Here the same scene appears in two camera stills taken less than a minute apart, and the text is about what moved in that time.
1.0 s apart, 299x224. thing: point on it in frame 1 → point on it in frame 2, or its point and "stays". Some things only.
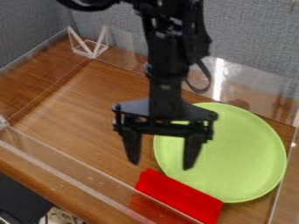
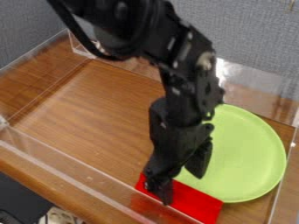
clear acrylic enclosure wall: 197,138 stays
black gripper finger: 191,150 → 199,162
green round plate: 241,162 stays
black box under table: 22,206 stays
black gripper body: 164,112 → 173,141
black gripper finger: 132,144 → 160,185
